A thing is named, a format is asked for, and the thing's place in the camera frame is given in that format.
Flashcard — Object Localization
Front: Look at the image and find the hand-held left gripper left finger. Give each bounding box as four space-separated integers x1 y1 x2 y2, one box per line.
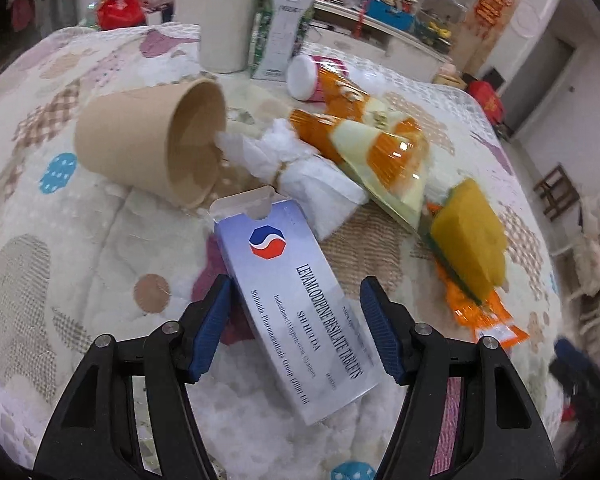
32 274 233 480

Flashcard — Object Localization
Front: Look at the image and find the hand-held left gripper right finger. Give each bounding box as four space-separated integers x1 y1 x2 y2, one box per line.
359 276 561 480

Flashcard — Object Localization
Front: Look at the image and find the white and blue medicine box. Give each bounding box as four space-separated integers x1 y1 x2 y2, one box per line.
209 185 381 426

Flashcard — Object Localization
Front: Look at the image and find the yellow sponge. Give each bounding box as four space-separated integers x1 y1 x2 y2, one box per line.
430 179 509 301

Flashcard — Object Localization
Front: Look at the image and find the white tissue wad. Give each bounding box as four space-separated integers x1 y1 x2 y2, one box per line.
215 119 371 241

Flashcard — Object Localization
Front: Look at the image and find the orange and cream snack packet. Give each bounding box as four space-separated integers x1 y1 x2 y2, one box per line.
315 57 406 126
289 107 431 233

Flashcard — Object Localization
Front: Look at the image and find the brown paper cup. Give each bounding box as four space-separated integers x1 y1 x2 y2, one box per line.
75 78 228 209

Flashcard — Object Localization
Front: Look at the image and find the apple print quilted blanket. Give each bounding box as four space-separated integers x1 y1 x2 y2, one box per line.
0 22 566 480

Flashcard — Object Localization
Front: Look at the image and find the dark wooden stool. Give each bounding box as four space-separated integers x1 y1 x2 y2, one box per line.
532 164 578 221

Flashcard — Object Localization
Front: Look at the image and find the white bottle with pink label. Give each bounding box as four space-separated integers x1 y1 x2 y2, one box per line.
286 54 351 102

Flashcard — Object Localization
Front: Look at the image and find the white tv cabinet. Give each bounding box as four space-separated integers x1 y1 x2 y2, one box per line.
310 0 456 86

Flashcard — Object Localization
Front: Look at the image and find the white and green milk carton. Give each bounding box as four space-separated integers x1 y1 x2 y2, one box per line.
250 0 316 82

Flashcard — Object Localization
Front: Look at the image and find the tall white cup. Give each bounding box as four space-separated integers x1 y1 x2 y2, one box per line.
200 0 268 74

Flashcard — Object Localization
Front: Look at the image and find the blue basket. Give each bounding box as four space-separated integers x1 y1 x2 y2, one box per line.
367 0 416 31

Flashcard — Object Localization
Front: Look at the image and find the red plastic bag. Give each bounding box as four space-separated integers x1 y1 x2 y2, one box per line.
96 0 146 31

